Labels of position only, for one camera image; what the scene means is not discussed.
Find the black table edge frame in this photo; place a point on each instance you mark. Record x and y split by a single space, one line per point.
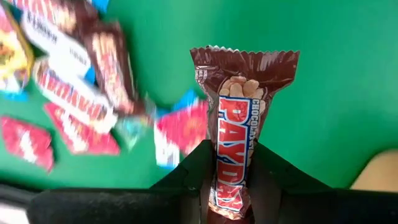
12 191

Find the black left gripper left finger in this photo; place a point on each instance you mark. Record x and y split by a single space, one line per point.
109 207

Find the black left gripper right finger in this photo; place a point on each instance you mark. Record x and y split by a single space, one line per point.
326 207

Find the white PayDay bar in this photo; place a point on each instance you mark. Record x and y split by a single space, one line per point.
77 99

